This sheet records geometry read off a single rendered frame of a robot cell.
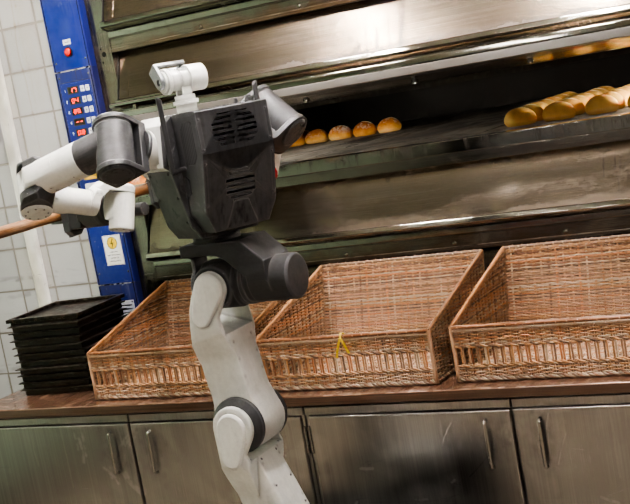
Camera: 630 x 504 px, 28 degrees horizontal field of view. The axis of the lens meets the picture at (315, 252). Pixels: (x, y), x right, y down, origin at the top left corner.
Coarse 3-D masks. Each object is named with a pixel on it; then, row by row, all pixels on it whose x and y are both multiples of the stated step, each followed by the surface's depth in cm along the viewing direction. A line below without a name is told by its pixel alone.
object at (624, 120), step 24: (576, 120) 355; (600, 120) 348; (624, 120) 345; (432, 144) 372; (456, 144) 368; (480, 144) 365; (504, 144) 362; (288, 168) 395; (312, 168) 391; (336, 168) 388
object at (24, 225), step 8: (144, 184) 374; (136, 192) 367; (144, 192) 371; (56, 216) 334; (8, 224) 319; (16, 224) 320; (24, 224) 323; (32, 224) 325; (40, 224) 328; (0, 232) 314; (8, 232) 317; (16, 232) 320
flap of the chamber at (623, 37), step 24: (528, 48) 338; (552, 48) 335; (576, 48) 337; (600, 48) 342; (384, 72) 358; (408, 72) 355; (432, 72) 355; (456, 72) 360; (480, 72) 365; (240, 96) 381; (288, 96) 374; (312, 96) 380; (336, 96) 385
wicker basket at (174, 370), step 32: (160, 288) 418; (128, 320) 402; (160, 320) 417; (256, 320) 368; (96, 352) 382; (128, 352) 376; (160, 352) 369; (192, 352) 365; (96, 384) 385; (128, 384) 378; (160, 384) 373; (192, 384) 367
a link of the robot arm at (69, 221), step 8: (64, 216) 333; (72, 216) 332; (80, 216) 328; (88, 216) 326; (64, 224) 334; (72, 224) 333; (80, 224) 331; (88, 224) 328; (72, 232) 334; (80, 232) 336
